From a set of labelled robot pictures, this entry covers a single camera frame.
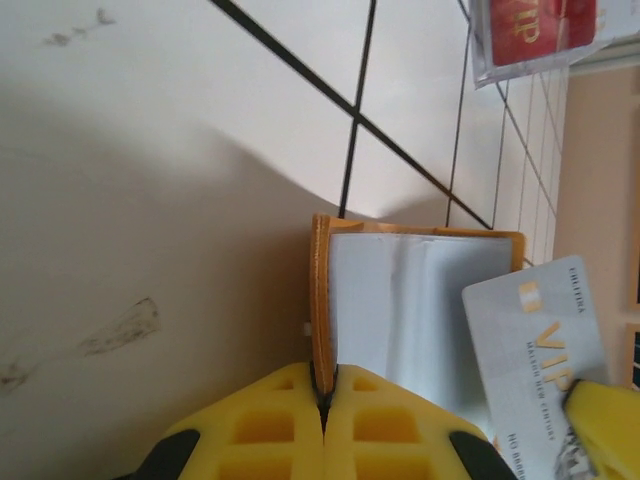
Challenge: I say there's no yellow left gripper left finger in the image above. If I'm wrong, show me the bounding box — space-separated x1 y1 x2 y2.
112 362 326 480

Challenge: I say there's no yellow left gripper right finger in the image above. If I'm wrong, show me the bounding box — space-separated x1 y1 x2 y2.
323 363 520 480

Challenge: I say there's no silver VIP card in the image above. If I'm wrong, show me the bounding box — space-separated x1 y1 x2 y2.
460 254 612 480

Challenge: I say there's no orange snack packet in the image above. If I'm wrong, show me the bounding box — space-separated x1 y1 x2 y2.
301 213 526 436

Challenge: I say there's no clear red snack packet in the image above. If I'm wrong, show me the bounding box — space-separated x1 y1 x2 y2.
467 0 640 91

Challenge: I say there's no red VIP card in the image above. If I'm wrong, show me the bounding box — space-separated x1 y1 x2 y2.
489 0 599 69

